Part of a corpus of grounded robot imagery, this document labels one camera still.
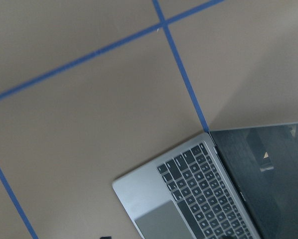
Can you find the grey laptop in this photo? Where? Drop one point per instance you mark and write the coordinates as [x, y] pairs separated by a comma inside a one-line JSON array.
[[226, 184]]

